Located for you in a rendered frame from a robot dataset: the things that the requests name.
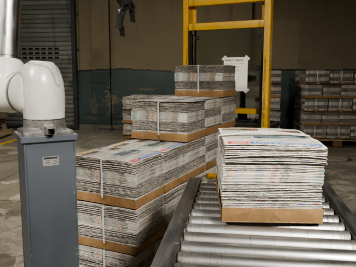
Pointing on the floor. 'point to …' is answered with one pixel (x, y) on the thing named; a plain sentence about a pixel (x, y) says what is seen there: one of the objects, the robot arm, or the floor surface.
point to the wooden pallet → (4, 125)
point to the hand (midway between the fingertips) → (127, 27)
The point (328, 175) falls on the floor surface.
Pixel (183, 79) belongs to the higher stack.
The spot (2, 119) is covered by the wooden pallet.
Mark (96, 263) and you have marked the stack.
